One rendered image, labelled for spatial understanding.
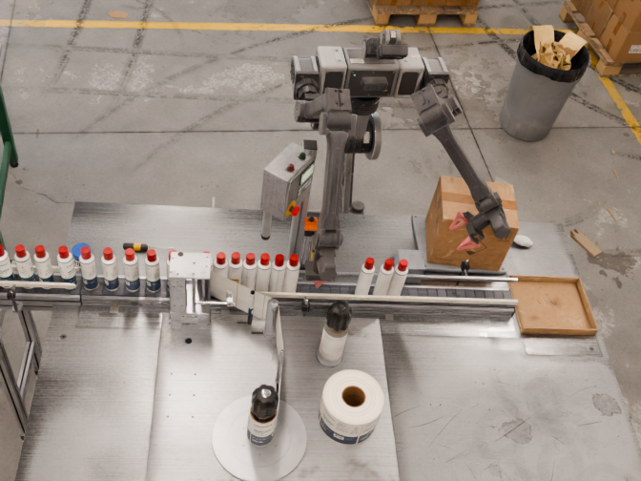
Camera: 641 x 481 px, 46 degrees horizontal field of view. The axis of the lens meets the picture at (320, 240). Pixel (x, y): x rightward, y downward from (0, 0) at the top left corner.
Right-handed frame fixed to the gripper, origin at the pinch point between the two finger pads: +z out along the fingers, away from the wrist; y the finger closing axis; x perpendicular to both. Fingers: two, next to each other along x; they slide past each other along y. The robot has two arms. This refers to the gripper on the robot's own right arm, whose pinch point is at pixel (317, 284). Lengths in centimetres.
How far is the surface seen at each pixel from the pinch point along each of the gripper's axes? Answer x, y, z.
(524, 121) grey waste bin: 211, 160, 87
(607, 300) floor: 81, 181, 106
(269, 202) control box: 14.7, -18.2, -24.8
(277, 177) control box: 13.3, -16.8, -37.5
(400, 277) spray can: 10.0, 32.4, 6.3
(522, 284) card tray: 23, 89, 25
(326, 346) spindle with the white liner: -18.3, 3.6, 10.9
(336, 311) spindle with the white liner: -17.2, 4.3, -7.9
